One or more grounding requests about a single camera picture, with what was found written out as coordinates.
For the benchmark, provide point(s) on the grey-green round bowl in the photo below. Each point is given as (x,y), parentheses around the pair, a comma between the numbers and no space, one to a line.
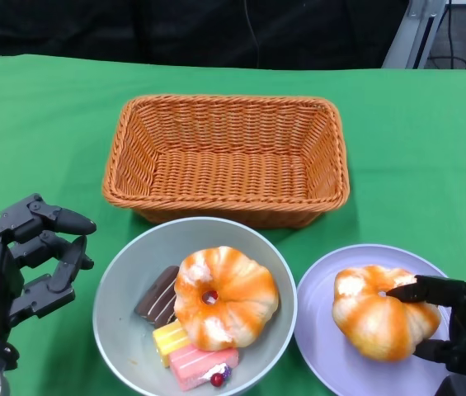
(133,354)

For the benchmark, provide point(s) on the pale lavender round plate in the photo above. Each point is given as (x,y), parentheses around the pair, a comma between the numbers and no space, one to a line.
(319,288)

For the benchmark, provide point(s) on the chocolate cake slice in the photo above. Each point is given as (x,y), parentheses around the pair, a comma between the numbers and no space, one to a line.
(158,297)

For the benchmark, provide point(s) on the yellow layered cake slice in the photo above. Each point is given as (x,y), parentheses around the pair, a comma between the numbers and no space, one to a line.
(170,338)

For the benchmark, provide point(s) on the pink layered cake slice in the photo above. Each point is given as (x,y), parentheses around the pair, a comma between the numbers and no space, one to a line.
(195,365)

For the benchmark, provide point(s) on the orange wicker basket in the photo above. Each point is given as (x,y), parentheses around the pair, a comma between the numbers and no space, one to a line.
(228,181)

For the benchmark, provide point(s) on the green tablecloth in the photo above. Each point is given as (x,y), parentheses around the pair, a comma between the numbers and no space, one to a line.
(401,165)

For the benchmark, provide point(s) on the black backdrop cloth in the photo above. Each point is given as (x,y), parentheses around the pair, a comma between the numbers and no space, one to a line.
(133,29)

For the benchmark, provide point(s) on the grey metal frame post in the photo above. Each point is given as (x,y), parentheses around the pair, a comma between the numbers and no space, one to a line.
(414,37)

